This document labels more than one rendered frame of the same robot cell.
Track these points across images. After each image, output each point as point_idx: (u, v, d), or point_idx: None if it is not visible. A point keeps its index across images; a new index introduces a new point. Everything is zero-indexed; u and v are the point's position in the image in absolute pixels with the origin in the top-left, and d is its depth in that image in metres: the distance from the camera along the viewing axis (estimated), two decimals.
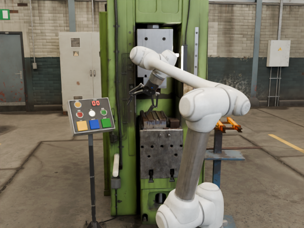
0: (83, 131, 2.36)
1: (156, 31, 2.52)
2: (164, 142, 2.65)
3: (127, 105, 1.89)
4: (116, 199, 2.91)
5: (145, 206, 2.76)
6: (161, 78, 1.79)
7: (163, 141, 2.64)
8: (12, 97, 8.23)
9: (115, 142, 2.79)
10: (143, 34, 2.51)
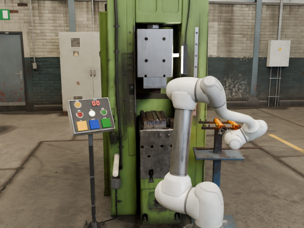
0: (83, 131, 2.36)
1: (156, 31, 2.52)
2: (164, 142, 2.65)
3: None
4: (116, 199, 2.91)
5: (145, 206, 2.76)
6: (228, 132, 2.10)
7: (163, 141, 2.64)
8: (12, 97, 8.23)
9: (115, 142, 2.79)
10: (143, 34, 2.51)
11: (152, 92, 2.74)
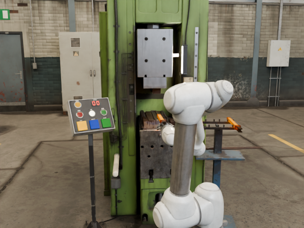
0: (83, 131, 2.36)
1: (156, 31, 2.52)
2: (164, 142, 2.65)
3: None
4: (116, 199, 2.91)
5: (145, 206, 2.76)
6: (166, 126, 1.96)
7: (163, 141, 2.64)
8: (12, 97, 8.23)
9: (115, 142, 2.79)
10: (143, 34, 2.51)
11: (152, 92, 2.74)
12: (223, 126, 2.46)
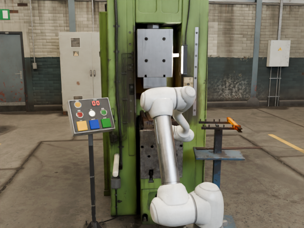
0: (83, 131, 2.36)
1: (156, 31, 2.52)
2: None
3: None
4: (116, 199, 2.91)
5: (145, 206, 2.76)
6: None
7: None
8: (12, 97, 8.23)
9: (115, 142, 2.79)
10: (143, 34, 2.51)
11: None
12: (223, 126, 2.46)
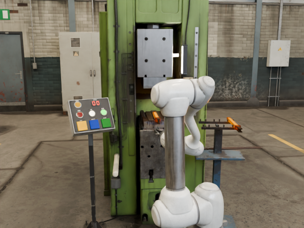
0: (83, 131, 2.36)
1: (156, 31, 2.52)
2: None
3: None
4: (116, 199, 2.91)
5: (145, 206, 2.76)
6: None
7: None
8: (12, 97, 8.23)
9: (115, 142, 2.79)
10: (143, 34, 2.51)
11: None
12: (223, 126, 2.46)
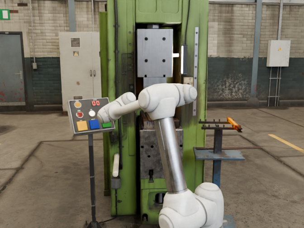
0: (83, 131, 2.36)
1: (156, 31, 2.52)
2: None
3: None
4: (116, 199, 2.91)
5: (145, 206, 2.76)
6: None
7: None
8: (12, 97, 8.23)
9: (115, 142, 2.79)
10: (143, 34, 2.51)
11: None
12: (223, 126, 2.46)
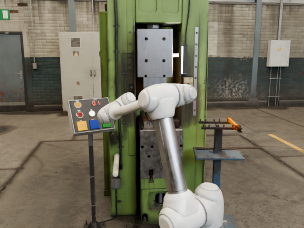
0: (83, 131, 2.36)
1: (156, 31, 2.52)
2: None
3: None
4: (116, 199, 2.91)
5: (145, 206, 2.76)
6: None
7: None
8: (12, 97, 8.23)
9: (115, 142, 2.79)
10: (143, 34, 2.51)
11: None
12: (223, 126, 2.46)
